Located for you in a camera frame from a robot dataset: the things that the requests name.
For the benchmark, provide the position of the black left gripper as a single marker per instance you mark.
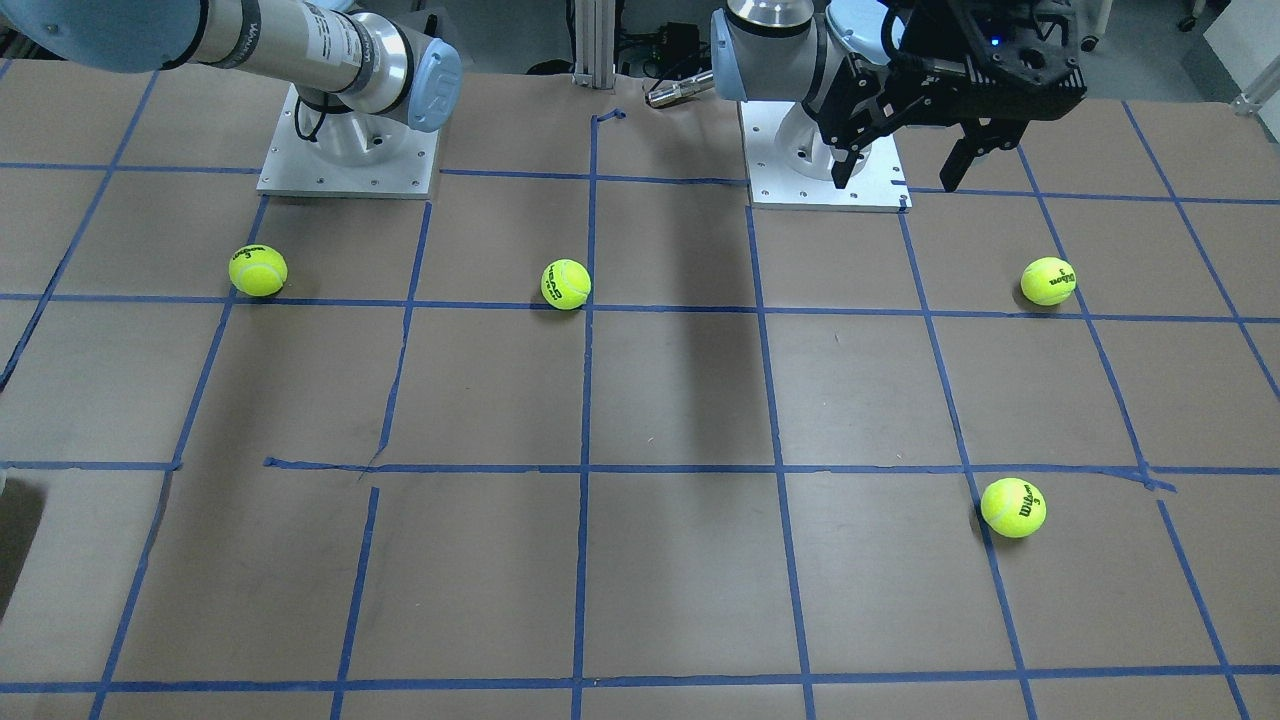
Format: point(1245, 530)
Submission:
point(893, 62)

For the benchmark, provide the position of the tennis ball near grid cross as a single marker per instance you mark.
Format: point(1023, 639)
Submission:
point(1013, 508)

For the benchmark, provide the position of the silver metal cylinder tool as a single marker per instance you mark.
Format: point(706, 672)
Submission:
point(665, 94)

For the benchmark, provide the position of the centre Head tennis ball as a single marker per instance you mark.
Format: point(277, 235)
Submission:
point(566, 284)

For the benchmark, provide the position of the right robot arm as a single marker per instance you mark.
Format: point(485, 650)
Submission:
point(340, 61)

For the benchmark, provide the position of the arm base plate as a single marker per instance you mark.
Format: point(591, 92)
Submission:
point(789, 168)
point(346, 156)

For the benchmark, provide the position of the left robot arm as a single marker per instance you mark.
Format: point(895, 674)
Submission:
point(771, 51)

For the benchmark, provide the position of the aluminium frame post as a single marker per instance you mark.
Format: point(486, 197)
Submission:
point(594, 33)

